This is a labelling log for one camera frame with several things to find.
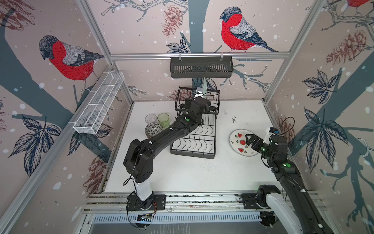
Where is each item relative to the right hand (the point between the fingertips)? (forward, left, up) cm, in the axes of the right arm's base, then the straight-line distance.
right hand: (251, 139), depth 79 cm
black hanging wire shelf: (+53, +28, +13) cm, 61 cm away
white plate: (+6, +3, -15) cm, 17 cm away
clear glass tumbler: (+21, +65, -9) cm, 69 cm away
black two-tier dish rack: (+4, +28, -13) cm, 31 cm away
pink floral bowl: (+11, +61, -9) cm, 63 cm away
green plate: (+21, +26, +20) cm, 39 cm away
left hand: (+16, +29, +16) cm, 37 cm away
